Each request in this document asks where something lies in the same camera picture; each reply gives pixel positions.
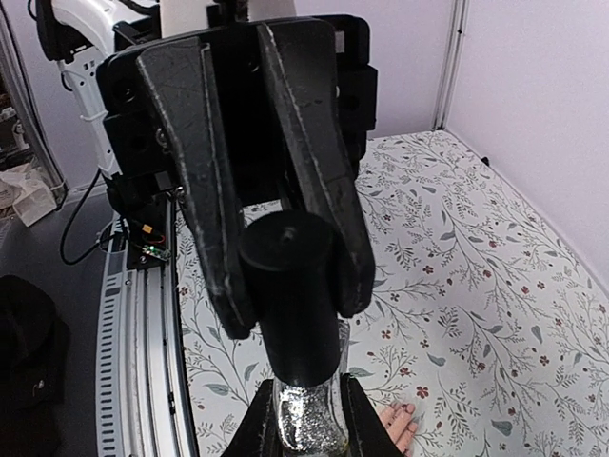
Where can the white tissue box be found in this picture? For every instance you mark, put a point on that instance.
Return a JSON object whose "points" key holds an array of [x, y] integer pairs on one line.
{"points": [[25, 191]]}

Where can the front aluminium slotted rail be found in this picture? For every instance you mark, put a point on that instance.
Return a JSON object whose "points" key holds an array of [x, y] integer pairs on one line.
{"points": [[141, 399]]}

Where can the black nail polish cap brush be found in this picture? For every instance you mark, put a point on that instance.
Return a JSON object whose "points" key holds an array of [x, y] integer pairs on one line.
{"points": [[286, 257]]}

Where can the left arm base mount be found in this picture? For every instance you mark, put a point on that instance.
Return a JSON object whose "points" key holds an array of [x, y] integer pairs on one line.
{"points": [[142, 210]]}

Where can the black jacket on table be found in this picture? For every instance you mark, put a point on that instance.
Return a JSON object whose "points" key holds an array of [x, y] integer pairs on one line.
{"points": [[34, 343]]}

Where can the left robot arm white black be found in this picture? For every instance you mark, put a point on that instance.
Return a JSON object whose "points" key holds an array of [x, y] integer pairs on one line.
{"points": [[78, 36]]}

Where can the floral patterned table mat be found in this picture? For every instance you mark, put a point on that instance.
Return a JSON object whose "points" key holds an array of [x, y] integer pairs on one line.
{"points": [[481, 316]]}

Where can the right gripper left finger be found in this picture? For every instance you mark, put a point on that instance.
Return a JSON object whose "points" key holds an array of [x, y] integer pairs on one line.
{"points": [[257, 435]]}

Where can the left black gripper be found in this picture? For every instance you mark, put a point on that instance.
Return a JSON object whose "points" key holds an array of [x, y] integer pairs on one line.
{"points": [[300, 69]]}

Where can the left aluminium frame post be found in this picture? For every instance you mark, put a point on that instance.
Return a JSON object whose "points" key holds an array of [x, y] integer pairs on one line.
{"points": [[451, 62]]}

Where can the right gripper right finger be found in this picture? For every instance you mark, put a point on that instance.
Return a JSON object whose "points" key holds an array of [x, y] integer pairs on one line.
{"points": [[367, 436]]}

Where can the person's bare hand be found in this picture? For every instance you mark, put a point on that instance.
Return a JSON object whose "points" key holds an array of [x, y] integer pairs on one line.
{"points": [[400, 425]]}

